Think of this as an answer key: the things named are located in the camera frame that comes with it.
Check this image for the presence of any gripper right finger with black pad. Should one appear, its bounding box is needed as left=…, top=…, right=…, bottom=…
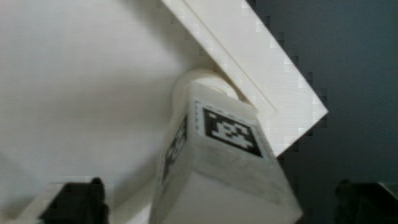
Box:
left=334, top=180, right=398, bottom=224

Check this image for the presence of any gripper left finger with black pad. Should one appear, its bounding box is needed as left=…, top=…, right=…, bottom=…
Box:
left=39, top=178, right=108, bottom=224

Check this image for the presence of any white square table top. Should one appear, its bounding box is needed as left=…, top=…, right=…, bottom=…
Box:
left=0, top=0, right=327, bottom=224

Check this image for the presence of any white table leg with tag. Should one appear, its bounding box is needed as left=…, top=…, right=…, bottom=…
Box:
left=149, top=69, right=302, bottom=224

